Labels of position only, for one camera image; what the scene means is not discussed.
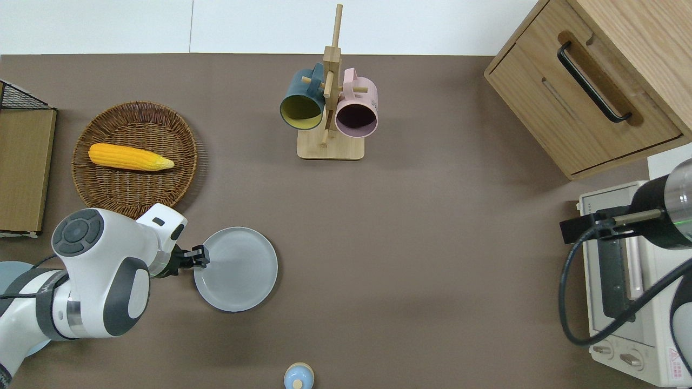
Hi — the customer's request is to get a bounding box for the dark teal mug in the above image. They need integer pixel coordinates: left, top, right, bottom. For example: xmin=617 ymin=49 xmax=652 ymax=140
xmin=280 ymin=62 xmax=327 ymax=131

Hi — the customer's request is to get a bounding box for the gray round plate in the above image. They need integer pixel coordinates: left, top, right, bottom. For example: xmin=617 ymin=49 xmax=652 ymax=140
xmin=194 ymin=226 xmax=279 ymax=312

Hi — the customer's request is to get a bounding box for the black thick cable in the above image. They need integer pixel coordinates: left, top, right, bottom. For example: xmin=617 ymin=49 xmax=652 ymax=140
xmin=558 ymin=219 xmax=692 ymax=347

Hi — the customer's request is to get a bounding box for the white toaster oven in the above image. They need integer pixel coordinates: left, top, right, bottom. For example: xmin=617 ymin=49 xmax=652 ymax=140
xmin=577 ymin=181 xmax=692 ymax=387

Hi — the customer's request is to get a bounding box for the wooden drawer cabinet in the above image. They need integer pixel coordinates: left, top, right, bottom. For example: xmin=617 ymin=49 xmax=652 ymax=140
xmin=484 ymin=0 xmax=692 ymax=182

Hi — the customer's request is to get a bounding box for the wooden mug tree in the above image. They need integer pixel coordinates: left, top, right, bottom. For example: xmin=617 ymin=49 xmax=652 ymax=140
xmin=297 ymin=4 xmax=369 ymax=160

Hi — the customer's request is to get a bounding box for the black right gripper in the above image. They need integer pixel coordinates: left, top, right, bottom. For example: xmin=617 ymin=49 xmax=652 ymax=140
xmin=560 ymin=207 xmax=618 ymax=245

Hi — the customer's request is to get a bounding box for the wire grid wooden shelf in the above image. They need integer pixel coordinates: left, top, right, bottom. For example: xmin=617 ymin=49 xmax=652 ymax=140
xmin=0 ymin=80 xmax=57 ymax=239

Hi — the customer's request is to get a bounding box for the yellow corn cob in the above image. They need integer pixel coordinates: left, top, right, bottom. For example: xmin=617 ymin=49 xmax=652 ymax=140
xmin=88 ymin=143 xmax=175 ymax=172

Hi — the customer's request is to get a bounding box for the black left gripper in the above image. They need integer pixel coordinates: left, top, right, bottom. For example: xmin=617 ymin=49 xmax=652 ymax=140
xmin=162 ymin=244 xmax=210 ymax=278

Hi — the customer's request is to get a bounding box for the black drawer handle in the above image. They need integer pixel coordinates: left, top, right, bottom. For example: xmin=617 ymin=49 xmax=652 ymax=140
xmin=557 ymin=42 xmax=633 ymax=124

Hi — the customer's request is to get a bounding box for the light blue plate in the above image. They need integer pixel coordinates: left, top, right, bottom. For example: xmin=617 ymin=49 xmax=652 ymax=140
xmin=0 ymin=261 xmax=39 ymax=358

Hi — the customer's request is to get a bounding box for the brown wicker basket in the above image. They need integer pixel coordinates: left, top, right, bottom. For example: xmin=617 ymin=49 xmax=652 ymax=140
xmin=71 ymin=101 xmax=198 ymax=219

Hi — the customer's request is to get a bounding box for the pink mug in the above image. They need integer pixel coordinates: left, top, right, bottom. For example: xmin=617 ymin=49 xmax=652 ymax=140
xmin=335 ymin=68 xmax=378 ymax=138

